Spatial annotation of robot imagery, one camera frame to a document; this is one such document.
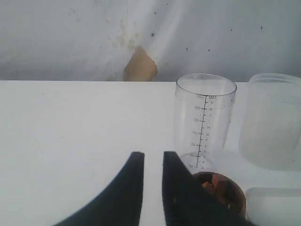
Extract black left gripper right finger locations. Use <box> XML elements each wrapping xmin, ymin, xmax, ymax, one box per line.
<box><xmin>162</xmin><ymin>151</ymin><xmax>253</xmax><ymax>226</ymax></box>

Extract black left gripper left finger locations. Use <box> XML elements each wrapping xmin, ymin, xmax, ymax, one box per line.
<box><xmin>57</xmin><ymin>152</ymin><xmax>144</xmax><ymax>226</ymax></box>

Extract coins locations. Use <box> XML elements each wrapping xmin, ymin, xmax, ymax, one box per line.
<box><xmin>202</xmin><ymin>174</ymin><xmax>231</xmax><ymax>209</ymax></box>

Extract brown wooden cup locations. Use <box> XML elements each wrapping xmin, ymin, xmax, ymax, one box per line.
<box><xmin>193</xmin><ymin>172</ymin><xmax>246</xmax><ymax>219</ymax></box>

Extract clear graduated shaker cup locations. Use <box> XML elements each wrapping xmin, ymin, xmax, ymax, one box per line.
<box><xmin>174</xmin><ymin>73</ymin><xmax>237</xmax><ymax>174</ymax></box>

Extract white plastic tray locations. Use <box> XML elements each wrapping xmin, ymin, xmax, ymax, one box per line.
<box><xmin>245</xmin><ymin>187</ymin><xmax>301</xmax><ymax>226</ymax></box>

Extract frosted plastic container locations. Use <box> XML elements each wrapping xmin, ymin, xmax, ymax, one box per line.
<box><xmin>238</xmin><ymin>73</ymin><xmax>301</xmax><ymax>170</ymax></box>

